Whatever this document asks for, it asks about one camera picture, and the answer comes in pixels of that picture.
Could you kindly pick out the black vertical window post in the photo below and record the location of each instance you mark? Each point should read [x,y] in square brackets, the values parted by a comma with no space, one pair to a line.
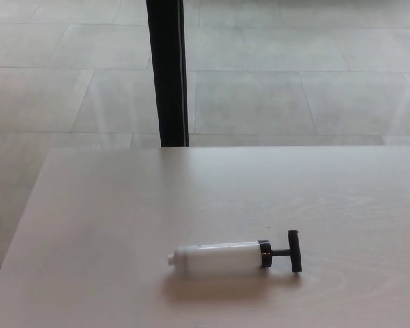
[167,68]

